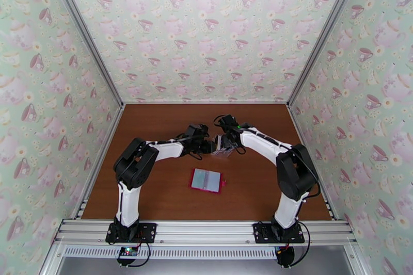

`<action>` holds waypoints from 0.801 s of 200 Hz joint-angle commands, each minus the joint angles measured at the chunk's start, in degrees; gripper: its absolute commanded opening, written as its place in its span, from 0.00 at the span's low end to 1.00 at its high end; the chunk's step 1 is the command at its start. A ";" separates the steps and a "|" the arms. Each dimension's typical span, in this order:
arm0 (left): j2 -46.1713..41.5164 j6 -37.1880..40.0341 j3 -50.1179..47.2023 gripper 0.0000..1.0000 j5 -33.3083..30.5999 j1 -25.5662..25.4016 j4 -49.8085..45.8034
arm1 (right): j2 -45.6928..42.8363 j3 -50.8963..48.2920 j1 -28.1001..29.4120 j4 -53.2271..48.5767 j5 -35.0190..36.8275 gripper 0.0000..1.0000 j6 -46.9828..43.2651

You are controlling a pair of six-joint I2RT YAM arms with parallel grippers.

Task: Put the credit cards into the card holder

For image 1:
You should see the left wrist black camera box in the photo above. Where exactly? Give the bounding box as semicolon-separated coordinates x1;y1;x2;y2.
186;123;210;139

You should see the black controller board mount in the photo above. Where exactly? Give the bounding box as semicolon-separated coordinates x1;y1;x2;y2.
276;246;295;268
117;246;140;267

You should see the short aluminium table rail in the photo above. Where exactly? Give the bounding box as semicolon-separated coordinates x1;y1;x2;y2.
124;100;289;105

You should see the clear acrylic card stand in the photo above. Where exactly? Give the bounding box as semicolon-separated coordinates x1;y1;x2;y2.
211;135;236;158

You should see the black power cable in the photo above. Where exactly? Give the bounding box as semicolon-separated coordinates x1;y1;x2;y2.
283;224;312;268
127;241;154;268

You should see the aluminium frame post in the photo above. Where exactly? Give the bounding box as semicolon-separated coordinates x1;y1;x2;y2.
286;0;370;109
42;0;125;108

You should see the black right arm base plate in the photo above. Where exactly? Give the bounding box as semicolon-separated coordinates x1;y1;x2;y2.
252;222;305;244

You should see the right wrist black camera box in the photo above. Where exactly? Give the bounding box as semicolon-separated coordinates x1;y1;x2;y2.
220;115;239;131

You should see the red card holder wallet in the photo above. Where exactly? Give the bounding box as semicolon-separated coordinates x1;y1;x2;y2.
188;167;227;195

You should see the perforated white cable tray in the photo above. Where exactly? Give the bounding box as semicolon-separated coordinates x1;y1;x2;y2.
61;246;278;260

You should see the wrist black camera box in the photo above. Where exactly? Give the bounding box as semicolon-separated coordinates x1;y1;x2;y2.
186;123;210;139
220;115;239;131

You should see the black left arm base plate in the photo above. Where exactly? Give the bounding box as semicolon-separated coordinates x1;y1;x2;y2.
105;222;157;243

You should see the wide aluminium mounting rail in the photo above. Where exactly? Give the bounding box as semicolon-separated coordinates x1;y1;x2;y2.
53;219;359;246

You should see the aluminium table side rail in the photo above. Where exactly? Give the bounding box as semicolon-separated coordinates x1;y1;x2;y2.
74;105;126;220
288;105;338;220

